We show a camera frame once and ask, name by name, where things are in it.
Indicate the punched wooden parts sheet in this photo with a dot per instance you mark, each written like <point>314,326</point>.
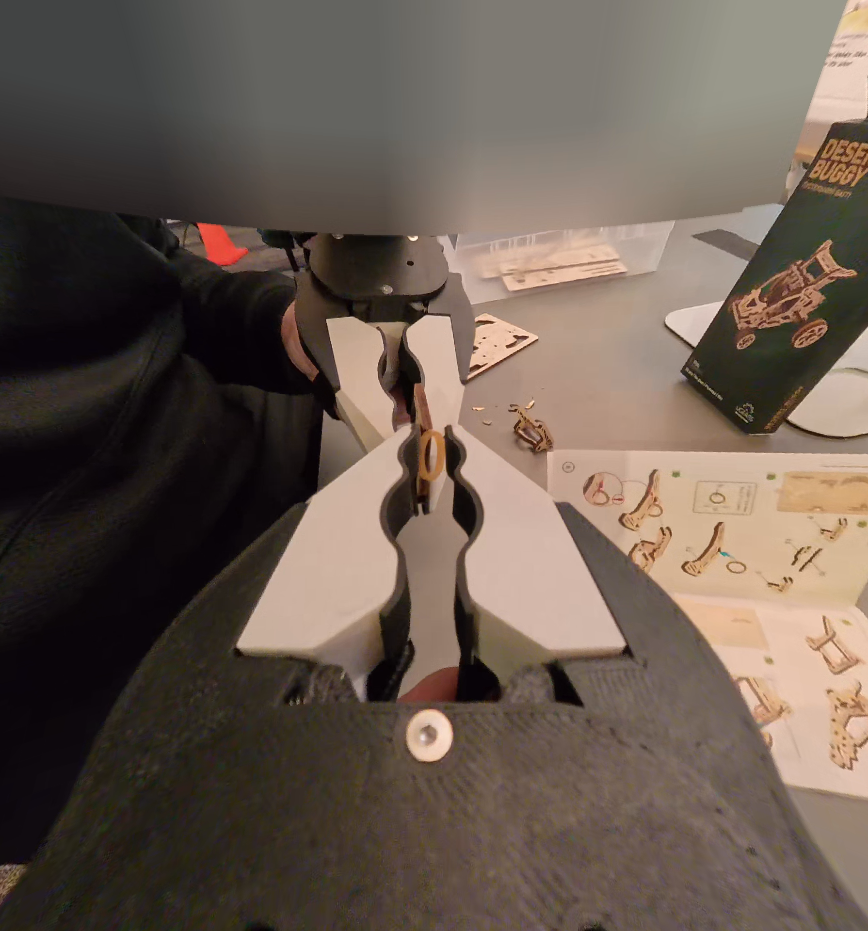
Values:
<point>496,342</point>

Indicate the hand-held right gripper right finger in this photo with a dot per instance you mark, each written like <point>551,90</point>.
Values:
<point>536,574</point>

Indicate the folded instruction sheet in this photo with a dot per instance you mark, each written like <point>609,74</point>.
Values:
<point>783,625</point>

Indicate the person's left hand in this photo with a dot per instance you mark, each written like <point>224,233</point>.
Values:
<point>293,342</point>

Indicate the white monitor stand base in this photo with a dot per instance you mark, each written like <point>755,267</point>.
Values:
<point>856,393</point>

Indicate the orange rubber band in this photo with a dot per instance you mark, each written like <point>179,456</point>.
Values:
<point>424,454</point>

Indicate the dark green model kit box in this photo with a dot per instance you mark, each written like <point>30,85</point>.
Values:
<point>790,305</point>

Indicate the orange cone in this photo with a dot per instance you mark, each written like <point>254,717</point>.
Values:
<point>219,244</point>

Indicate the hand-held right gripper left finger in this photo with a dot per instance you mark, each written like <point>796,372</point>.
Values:
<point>325,574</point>

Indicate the white printed paper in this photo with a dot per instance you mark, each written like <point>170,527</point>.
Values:
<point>852,65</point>

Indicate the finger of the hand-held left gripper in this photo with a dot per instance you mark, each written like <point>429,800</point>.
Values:
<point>441,364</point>
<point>358,378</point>

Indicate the person's left forearm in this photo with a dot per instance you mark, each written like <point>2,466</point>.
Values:
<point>237,327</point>

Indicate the wooden model part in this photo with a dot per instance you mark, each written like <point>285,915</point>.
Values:
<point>425,491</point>

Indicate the clear plastic container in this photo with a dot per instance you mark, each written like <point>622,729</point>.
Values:
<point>550,254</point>

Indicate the small wooden model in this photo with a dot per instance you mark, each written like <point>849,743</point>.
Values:
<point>534,430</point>

